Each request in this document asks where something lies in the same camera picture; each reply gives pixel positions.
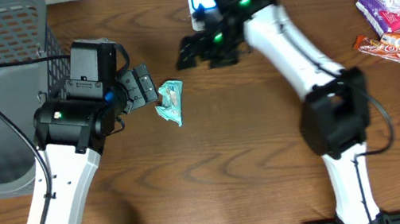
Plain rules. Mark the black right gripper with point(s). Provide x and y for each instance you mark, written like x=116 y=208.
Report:
x=186 y=47

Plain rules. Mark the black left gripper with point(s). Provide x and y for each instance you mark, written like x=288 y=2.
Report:
x=136 y=90

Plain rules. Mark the teal wet wipes packet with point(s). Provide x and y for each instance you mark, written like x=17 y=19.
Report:
x=170 y=108

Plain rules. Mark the orange tissue packet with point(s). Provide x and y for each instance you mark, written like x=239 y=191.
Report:
x=391 y=39

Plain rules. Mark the orange-red snack bar wrapper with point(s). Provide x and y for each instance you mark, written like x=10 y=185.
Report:
x=376 y=48

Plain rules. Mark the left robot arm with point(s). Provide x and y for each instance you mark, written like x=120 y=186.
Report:
x=71 y=127

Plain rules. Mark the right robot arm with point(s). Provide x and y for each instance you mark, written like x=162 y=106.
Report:
x=334 y=114

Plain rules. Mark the white barcode scanner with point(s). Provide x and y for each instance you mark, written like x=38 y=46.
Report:
x=210 y=8

